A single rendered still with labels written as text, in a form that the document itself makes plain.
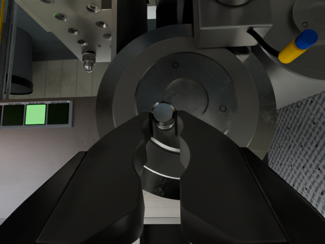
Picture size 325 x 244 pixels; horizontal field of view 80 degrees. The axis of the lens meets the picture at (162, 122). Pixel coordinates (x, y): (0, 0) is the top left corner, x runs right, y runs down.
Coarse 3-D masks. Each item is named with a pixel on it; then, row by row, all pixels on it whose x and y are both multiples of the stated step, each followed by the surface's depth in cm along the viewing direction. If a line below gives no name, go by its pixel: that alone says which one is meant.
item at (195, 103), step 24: (144, 72) 15; (168, 72) 14; (192, 72) 14; (216, 72) 14; (144, 96) 14; (168, 96) 14; (192, 96) 14; (216, 96) 14; (216, 120) 14; (168, 144) 14
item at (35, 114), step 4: (28, 108) 51; (32, 108) 51; (36, 108) 51; (40, 108) 50; (44, 108) 50; (28, 112) 50; (32, 112) 50; (36, 112) 50; (40, 112) 50; (44, 112) 50; (28, 116) 50; (32, 116) 50; (36, 116) 50; (40, 116) 50; (44, 116) 50; (28, 120) 50; (32, 120) 50; (36, 120) 50; (40, 120) 50
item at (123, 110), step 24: (168, 48) 16; (192, 48) 16; (216, 48) 16; (240, 72) 15; (120, 96) 16; (240, 96) 15; (120, 120) 15; (240, 120) 15; (240, 144) 15; (168, 168) 15
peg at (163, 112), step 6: (162, 102) 11; (168, 102) 11; (156, 108) 11; (162, 108) 11; (168, 108) 11; (174, 108) 11; (156, 114) 11; (162, 114) 11; (168, 114) 11; (174, 114) 11; (156, 120) 11; (162, 120) 11; (168, 120) 11; (174, 120) 13; (162, 126) 12; (168, 126) 13
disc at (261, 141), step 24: (192, 24) 17; (144, 48) 17; (240, 48) 16; (120, 72) 17; (264, 72) 16; (264, 96) 16; (96, 120) 16; (264, 120) 15; (264, 144) 15; (144, 168) 15; (168, 192) 15
